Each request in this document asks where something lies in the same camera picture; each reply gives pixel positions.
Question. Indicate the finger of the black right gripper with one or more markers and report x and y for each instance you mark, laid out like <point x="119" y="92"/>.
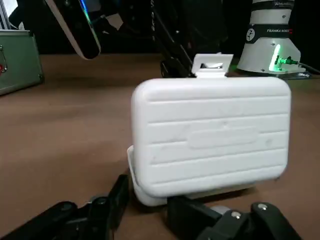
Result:
<point x="180" y="63"/>

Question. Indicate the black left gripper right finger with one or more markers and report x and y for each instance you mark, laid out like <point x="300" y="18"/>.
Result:
<point x="200" y="222"/>

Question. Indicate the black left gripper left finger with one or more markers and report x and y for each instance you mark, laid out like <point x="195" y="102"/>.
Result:
<point x="100" y="217"/>

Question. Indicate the small white medicine box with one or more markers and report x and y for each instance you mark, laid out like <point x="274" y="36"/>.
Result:
<point x="212" y="125"/>

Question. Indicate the silver aluminium first-aid case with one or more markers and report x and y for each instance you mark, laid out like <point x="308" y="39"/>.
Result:
<point x="17" y="62"/>

